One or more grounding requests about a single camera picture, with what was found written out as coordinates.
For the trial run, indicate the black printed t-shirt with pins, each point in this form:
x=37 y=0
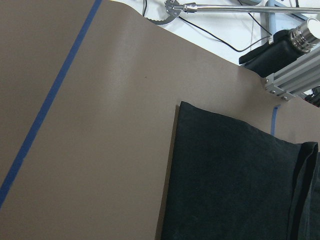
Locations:
x=231 y=181

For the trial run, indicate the green tipped grabber stick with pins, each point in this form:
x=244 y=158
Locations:
x=173 y=10

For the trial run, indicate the aluminium frame post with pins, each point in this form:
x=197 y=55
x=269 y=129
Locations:
x=296 y=78

